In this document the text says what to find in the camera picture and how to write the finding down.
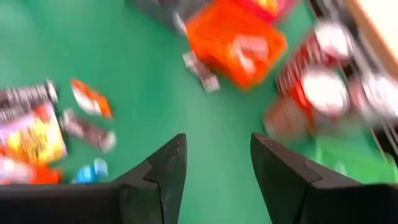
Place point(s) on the blue wrapped lollipop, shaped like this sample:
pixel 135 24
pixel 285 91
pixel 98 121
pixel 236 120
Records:
pixel 88 172

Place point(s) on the green plastic basket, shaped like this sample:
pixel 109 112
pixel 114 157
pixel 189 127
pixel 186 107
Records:
pixel 348 158

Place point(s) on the purple yellow Sour Patch packet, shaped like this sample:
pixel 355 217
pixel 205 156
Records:
pixel 34 140

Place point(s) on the light wooden desk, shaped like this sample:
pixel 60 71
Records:
pixel 382 21

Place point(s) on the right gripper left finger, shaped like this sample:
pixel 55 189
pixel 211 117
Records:
pixel 93 205

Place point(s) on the zebra striped chocolate bar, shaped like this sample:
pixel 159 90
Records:
pixel 18 113
pixel 88 130
pixel 28 93
pixel 202 73

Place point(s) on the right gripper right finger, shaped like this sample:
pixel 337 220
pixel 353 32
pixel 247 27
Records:
pixel 311 202

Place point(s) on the red white candy packet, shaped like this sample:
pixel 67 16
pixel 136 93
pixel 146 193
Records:
pixel 93 99

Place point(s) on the red Coca-Cola can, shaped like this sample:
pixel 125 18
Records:
pixel 334 39

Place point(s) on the orange plastic basket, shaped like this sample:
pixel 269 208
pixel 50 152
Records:
pixel 217 37

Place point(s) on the red soda can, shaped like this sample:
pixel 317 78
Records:
pixel 325 90
pixel 381 95

